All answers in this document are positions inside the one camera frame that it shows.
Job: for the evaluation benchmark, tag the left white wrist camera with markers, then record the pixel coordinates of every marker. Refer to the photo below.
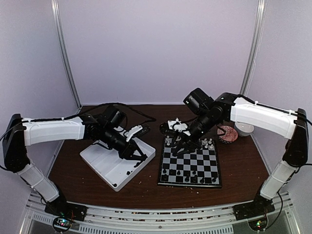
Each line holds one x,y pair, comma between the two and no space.
136,131

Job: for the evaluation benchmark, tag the red patterned small dish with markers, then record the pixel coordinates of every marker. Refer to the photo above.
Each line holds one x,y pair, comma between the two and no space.
227,134

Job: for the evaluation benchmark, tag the white chess pieces row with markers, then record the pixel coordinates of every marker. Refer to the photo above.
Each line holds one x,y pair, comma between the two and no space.
170,142

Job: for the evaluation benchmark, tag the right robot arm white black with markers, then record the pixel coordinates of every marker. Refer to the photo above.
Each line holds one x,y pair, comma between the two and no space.
288,125

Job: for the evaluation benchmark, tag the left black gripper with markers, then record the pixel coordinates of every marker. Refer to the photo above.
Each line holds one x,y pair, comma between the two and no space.
126,152

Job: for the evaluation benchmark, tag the black white chess board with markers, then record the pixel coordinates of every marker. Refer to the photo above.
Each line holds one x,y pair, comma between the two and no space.
204,161

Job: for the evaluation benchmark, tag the left aluminium corner post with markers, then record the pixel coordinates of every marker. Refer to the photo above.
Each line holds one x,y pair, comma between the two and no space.
64,54

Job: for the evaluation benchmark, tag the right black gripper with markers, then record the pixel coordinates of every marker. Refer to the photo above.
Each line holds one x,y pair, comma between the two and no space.
186,143

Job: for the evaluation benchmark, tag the right aluminium corner post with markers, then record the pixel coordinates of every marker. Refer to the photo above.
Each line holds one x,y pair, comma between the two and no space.
255,45

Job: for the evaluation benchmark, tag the aluminium corner post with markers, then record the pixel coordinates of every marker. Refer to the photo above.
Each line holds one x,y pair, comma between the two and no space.
64,54
255,45

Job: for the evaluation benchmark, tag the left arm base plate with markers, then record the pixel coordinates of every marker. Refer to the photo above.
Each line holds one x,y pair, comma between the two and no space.
67,210

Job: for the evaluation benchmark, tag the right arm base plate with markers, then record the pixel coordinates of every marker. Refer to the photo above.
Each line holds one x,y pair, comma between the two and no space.
252,209

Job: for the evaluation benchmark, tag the black chess piece king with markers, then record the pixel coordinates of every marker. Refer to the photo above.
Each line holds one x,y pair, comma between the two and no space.
194,179

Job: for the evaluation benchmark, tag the white ceramic bowl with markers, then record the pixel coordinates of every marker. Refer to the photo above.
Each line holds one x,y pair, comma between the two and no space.
243,129

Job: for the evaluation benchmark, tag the white plastic tray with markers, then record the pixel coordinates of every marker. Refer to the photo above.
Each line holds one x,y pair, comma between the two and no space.
106,162

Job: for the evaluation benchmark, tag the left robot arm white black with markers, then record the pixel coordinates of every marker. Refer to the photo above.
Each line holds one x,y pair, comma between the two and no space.
24,132

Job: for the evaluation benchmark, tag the black rook board corner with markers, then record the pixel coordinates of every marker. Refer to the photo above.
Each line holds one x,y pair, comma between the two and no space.
164,178

